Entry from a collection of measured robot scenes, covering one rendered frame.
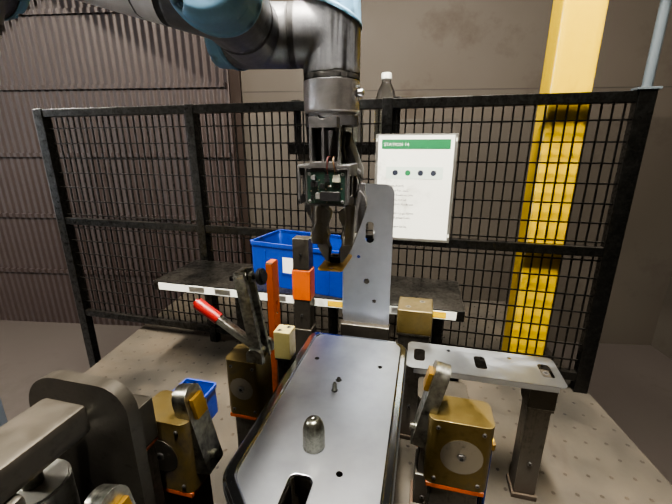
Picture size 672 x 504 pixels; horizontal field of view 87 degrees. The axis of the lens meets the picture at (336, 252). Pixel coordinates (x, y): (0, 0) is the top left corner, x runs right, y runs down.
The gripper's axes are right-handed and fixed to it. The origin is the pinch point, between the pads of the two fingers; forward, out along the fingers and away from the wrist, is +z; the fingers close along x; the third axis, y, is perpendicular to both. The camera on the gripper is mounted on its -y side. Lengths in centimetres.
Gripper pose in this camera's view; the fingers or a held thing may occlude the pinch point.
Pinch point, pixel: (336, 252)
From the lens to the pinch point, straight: 56.5
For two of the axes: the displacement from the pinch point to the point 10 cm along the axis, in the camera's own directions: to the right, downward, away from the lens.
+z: 0.0, 9.6, 2.9
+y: -2.3, 2.8, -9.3
